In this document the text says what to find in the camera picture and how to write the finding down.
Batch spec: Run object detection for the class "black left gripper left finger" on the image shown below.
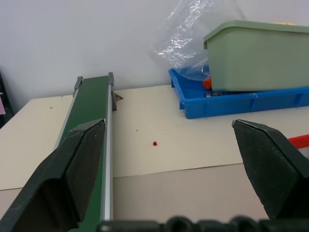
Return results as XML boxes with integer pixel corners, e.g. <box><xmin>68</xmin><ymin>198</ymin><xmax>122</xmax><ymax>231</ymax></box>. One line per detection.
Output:
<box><xmin>0</xmin><ymin>118</ymin><xmax>107</xmax><ymax>232</ymax></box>

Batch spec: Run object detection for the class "green plastic bin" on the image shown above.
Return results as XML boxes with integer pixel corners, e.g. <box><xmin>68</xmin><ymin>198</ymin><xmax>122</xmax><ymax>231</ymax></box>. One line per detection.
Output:
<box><xmin>203</xmin><ymin>20</ymin><xmax>309</xmax><ymax>92</ymax></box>

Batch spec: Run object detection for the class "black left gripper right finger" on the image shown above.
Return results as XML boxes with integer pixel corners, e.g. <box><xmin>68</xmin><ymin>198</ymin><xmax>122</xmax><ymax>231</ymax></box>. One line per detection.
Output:
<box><xmin>231</xmin><ymin>118</ymin><xmax>309</xmax><ymax>221</ymax></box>

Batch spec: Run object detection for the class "green conveyor belt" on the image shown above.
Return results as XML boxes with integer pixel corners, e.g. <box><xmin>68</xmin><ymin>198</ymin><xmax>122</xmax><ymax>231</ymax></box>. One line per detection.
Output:
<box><xmin>52</xmin><ymin>72</ymin><xmax>115</xmax><ymax>222</ymax></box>

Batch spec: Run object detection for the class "blue plastic tray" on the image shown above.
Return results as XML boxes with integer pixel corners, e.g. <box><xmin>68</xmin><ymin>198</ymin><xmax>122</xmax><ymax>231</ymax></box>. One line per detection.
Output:
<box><xmin>168</xmin><ymin>68</ymin><xmax>309</xmax><ymax>119</ymax></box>

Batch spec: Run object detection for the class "clear plastic bag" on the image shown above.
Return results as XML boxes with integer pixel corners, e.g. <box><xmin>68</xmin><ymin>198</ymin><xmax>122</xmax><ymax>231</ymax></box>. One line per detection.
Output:
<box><xmin>149</xmin><ymin>0</ymin><xmax>215</xmax><ymax>84</ymax></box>

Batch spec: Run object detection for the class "red plastic container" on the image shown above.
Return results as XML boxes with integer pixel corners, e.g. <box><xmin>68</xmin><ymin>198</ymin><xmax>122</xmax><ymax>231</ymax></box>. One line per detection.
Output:
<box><xmin>288</xmin><ymin>134</ymin><xmax>309</xmax><ymax>158</ymax></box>

